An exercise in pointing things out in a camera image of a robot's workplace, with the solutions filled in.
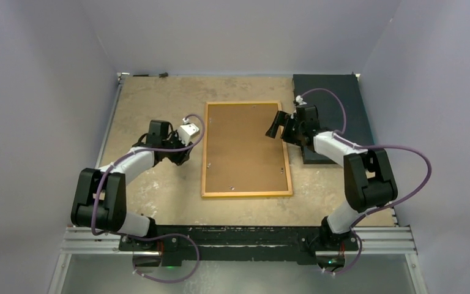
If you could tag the dark green flat box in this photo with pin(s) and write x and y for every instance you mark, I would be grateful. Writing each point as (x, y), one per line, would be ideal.
(339, 102)

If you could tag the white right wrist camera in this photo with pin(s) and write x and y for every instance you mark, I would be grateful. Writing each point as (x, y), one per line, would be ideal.
(298, 101)

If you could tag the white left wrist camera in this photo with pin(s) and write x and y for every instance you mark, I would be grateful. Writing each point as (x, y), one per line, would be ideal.
(187, 131)

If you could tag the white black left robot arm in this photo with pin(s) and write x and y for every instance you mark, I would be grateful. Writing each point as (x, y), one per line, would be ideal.
(100, 201)

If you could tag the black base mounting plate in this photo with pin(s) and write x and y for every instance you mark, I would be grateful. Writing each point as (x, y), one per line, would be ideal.
(305, 245)

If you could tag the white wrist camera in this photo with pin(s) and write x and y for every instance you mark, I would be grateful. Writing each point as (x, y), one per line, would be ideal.
(298, 101)
(187, 131)

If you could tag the yellow picture frame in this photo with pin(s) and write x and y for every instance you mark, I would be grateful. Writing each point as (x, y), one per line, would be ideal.
(204, 162)

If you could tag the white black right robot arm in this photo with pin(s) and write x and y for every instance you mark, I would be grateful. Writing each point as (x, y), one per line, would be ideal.
(368, 177)

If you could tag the brown frame backing board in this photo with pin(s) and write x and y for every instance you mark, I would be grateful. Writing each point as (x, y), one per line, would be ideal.
(243, 150)

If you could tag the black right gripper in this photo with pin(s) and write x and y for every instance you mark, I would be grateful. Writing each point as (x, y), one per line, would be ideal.
(281, 119)

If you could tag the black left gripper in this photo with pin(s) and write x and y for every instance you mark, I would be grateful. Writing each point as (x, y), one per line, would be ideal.
(183, 154)

